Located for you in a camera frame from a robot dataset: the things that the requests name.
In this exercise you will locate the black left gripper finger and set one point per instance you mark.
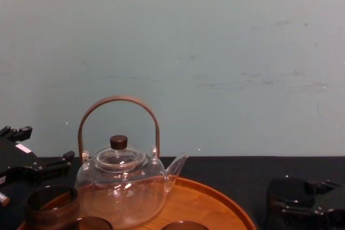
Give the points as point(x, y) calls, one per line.
point(55, 166)
point(20, 133)

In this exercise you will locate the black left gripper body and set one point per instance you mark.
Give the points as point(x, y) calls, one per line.
point(16, 160)

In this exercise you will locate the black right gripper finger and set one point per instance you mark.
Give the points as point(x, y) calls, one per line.
point(326, 187)
point(296, 207)

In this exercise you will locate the dark brown glass cup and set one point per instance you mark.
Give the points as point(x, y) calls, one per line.
point(184, 226)
point(291, 190)
point(51, 208)
point(90, 224)

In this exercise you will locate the round wooden tray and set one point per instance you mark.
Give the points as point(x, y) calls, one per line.
point(194, 203)

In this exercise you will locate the glass lid with dark knob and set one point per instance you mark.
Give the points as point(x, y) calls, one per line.
point(118, 154)

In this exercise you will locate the black table cloth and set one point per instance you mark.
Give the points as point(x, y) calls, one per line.
point(237, 170)

